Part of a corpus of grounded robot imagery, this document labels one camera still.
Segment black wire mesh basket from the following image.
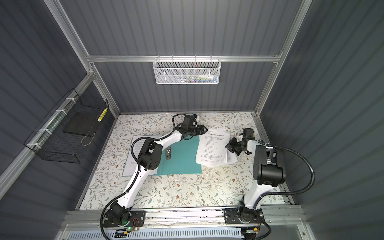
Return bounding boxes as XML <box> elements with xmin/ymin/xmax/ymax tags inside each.
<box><xmin>24</xmin><ymin>90</ymin><xmax>109</xmax><ymax>164</ymax></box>

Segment white perforated cable tray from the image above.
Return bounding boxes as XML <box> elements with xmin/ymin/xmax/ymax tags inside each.
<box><xmin>67</xmin><ymin>226</ymin><xmax>245</xmax><ymax>240</ymax></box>

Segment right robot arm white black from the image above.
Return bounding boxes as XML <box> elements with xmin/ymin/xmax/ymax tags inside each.
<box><xmin>222</xmin><ymin>128</ymin><xmax>286</xmax><ymax>225</ymax></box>

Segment metal folder clip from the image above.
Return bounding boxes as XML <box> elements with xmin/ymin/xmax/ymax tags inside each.
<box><xmin>165</xmin><ymin>146</ymin><xmax>172</xmax><ymax>160</ymax></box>

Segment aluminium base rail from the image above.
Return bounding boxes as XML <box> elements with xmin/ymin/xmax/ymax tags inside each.
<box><xmin>60</xmin><ymin>205</ymin><xmax>307</xmax><ymax>230</ymax></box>

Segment printed paper sheet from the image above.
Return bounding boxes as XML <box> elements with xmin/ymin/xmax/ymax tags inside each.
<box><xmin>224</xmin><ymin>150</ymin><xmax>238</xmax><ymax>165</ymax></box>
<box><xmin>196</xmin><ymin>129</ymin><xmax>230</xmax><ymax>168</ymax></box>
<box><xmin>122</xmin><ymin>140</ymin><xmax>145</xmax><ymax>177</ymax></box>

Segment teal paper folder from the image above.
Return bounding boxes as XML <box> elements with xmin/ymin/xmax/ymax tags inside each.
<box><xmin>152</xmin><ymin>137</ymin><xmax>202</xmax><ymax>176</ymax></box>

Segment pens in white basket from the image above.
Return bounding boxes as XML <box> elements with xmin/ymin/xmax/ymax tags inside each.
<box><xmin>175</xmin><ymin>74</ymin><xmax>219</xmax><ymax>84</ymax></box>

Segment black flat pad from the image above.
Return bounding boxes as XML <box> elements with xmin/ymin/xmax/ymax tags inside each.
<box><xmin>63</xmin><ymin>113</ymin><xmax>101</xmax><ymax>137</ymax></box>

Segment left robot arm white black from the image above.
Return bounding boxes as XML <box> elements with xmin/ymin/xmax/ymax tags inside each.
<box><xmin>100</xmin><ymin>114</ymin><xmax>208</xmax><ymax>228</ymax></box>

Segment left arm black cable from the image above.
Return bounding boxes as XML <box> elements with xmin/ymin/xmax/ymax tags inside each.
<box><xmin>99</xmin><ymin>113</ymin><xmax>187</xmax><ymax>240</ymax></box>

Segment floral table mat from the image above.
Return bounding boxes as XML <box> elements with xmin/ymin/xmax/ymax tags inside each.
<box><xmin>80</xmin><ymin>114</ymin><xmax>253</xmax><ymax>210</ymax></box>

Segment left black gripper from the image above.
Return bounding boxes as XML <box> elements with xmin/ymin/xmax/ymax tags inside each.
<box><xmin>186</xmin><ymin>123</ymin><xmax>207</xmax><ymax>135</ymax></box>

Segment yellow marker pen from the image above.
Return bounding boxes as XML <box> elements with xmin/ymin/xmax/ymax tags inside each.
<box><xmin>97</xmin><ymin>108</ymin><xmax>108</xmax><ymax>122</ymax></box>

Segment white wire mesh basket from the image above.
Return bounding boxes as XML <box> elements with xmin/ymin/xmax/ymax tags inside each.
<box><xmin>153</xmin><ymin>59</ymin><xmax>222</xmax><ymax>85</ymax></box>

